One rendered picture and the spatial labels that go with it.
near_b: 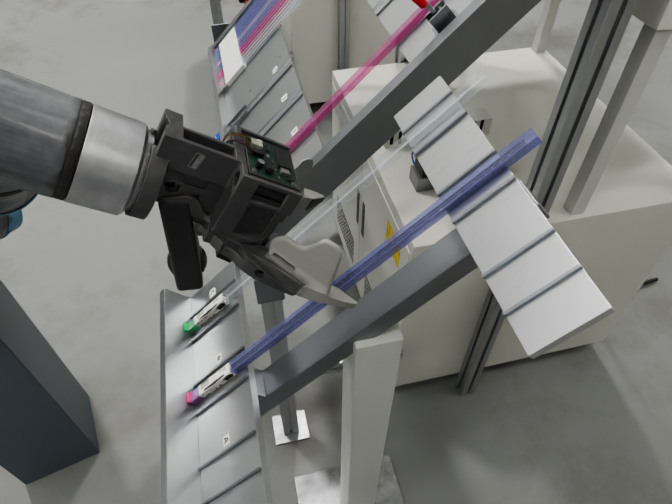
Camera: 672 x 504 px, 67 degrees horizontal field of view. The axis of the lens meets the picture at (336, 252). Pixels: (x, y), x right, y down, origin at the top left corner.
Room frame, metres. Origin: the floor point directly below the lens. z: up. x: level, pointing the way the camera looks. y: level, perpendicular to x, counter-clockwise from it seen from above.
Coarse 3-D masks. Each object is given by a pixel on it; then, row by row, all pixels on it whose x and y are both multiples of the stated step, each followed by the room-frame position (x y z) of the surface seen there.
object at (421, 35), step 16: (368, 0) 0.91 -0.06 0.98; (384, 0) 0.87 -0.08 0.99; (400, 0) 0.84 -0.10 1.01; (448, 0) 0.75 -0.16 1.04; (464, 0) 0.73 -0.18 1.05; (384, 16) 0.84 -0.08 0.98; (400, 16) 0.80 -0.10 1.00; (416, 32) 0.74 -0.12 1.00; (432, 32) 0.72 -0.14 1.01; (400, 48) 0.74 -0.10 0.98; (416, 48) 0.71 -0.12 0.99
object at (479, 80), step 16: (480, 80) 0.49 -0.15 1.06; (464, 96) 0.48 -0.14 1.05; (432, 112) 0.49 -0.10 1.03; (448, 112) 0.48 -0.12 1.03; (416, 128) 0.48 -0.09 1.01; (432, 128) 0.48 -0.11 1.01; (400, 144) 0.47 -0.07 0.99; (384, 160) 0.47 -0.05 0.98; (368, 176) 0.46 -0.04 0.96; (352, 192) 0.46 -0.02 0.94; (320, 208) 0.46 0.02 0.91; (336, 208) 0.45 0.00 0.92; (304, 224) 0.45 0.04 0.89; (320, 224) 0.45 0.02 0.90; (240, 288) 0.42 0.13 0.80; (192, 320) 0.41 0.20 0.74
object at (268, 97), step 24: (264, 48) 1.07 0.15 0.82; (288, 48) 1.01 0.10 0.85; (264, 72) 0.99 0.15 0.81; (288, 72) 0.92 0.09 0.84; (240, 96) 0.99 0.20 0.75; (264, 96) 0.91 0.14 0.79; (288, 96) 0.85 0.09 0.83; (240, 120) 0.90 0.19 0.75; (264, 120) 0.84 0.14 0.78; (288, 120) 0.79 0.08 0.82; (312, 144) 0.69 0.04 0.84
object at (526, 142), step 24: (528, 144) 0.38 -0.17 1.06; (480, 168) 0.38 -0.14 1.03; (504, 168) 0.38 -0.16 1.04; (456, 192) 0.37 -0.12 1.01; (432, 216) 0.36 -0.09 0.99; (408, 240) 0.36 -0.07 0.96; (360, 264) 0.35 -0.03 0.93; (312, 312) 0.33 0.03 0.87; (264, 336) 0.33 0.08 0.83; (240, 360) 0.32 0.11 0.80
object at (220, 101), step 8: (208, 48) 1.25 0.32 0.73; (216, 72) 1.13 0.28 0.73; (216, 80) 1.09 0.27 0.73; (216, 88) 1.05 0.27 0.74; (216, 96) 1.02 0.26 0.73; (224, 96) 1.04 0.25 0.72; (216, 104) 0.99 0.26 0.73; (224, 104) 1.00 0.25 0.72; (224, 112) 0.96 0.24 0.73; (224, 120) 0.93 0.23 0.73; (224, 128) 0.89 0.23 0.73; (224, 136) 0.86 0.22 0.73
